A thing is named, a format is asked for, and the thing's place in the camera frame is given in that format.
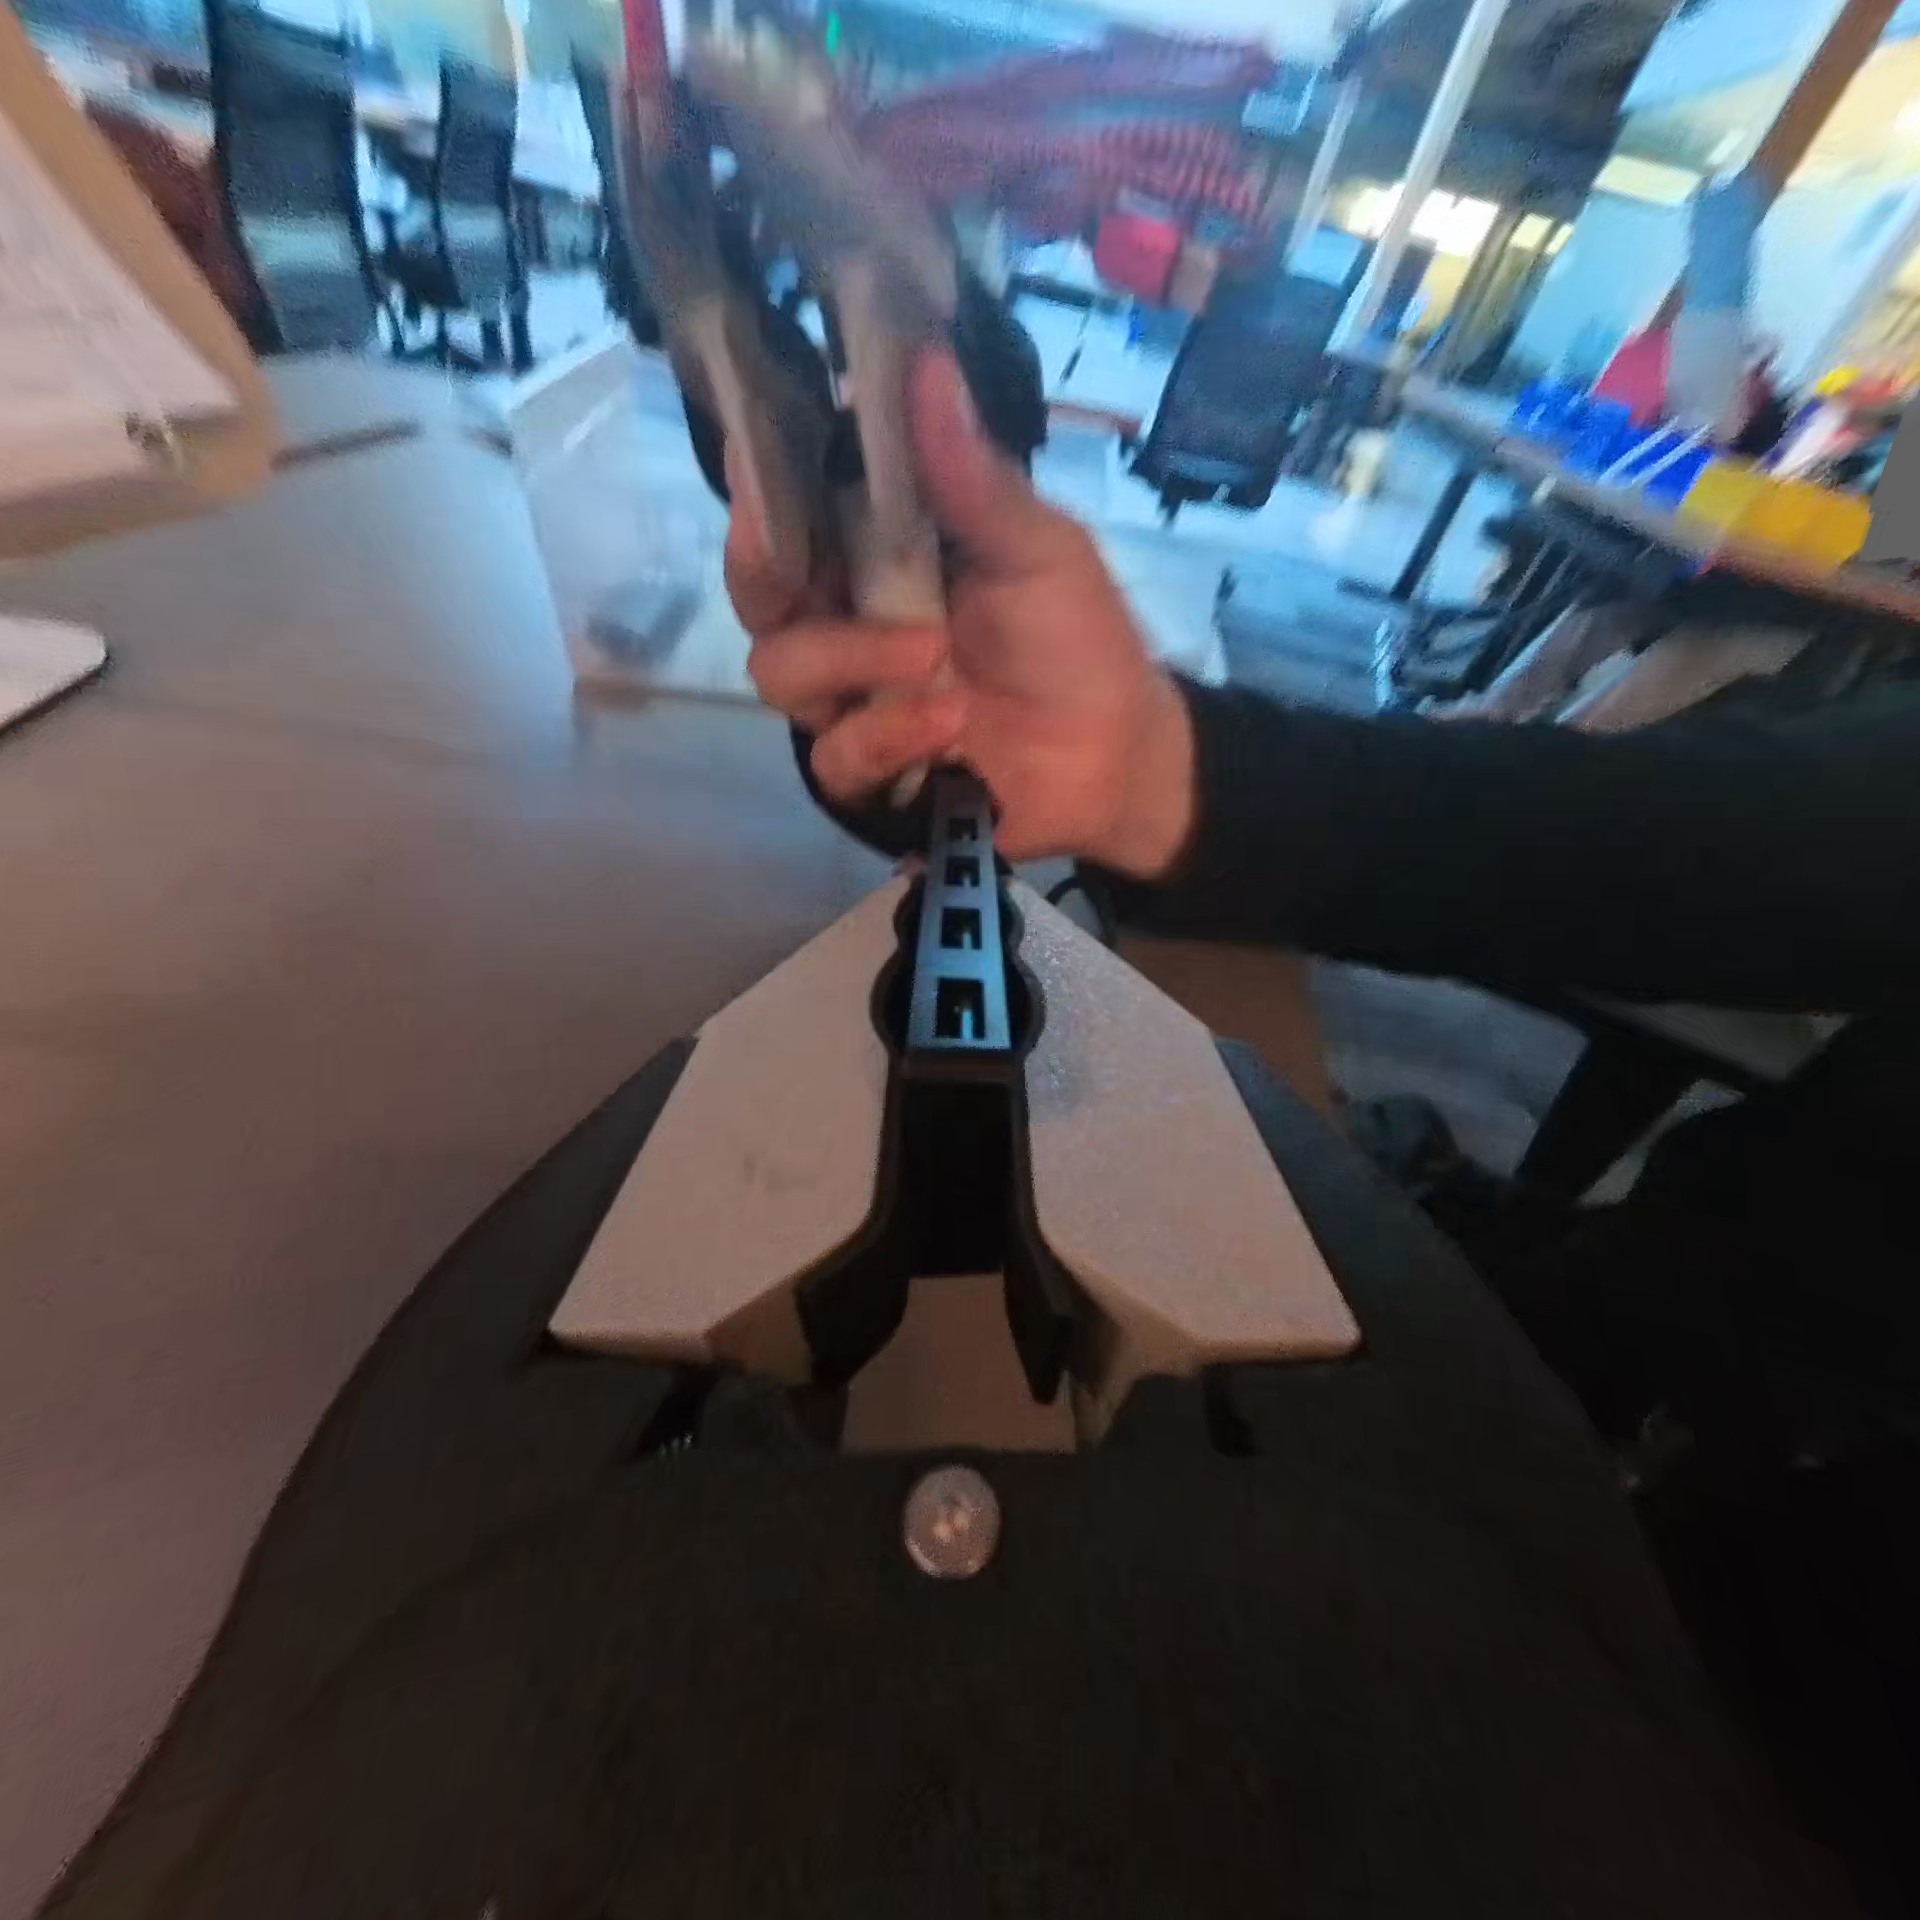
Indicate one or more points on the instruction sheet on board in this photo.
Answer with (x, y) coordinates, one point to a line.
(60, 346)

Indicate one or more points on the white stand base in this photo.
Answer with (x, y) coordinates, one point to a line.
(43, 661)

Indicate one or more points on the black office chair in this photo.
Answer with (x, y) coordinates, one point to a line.
(292, 182)
(474, 166)
(1243, 390)

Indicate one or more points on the black usb hub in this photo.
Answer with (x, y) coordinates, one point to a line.
(960, 1156)

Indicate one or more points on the person's right hand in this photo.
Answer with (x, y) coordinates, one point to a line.
(1050, 705)

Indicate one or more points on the yellow plastic bin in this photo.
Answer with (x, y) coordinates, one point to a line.
(1779, 518)

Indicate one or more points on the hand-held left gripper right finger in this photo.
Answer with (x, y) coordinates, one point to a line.
(1184, 1186)

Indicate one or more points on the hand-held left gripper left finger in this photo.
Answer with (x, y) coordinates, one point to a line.
(735, 1172)

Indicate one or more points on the person's right forearm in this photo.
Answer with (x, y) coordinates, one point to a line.
(1499, 839)

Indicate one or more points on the clear plastic bin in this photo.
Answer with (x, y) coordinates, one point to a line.
(629, 494)

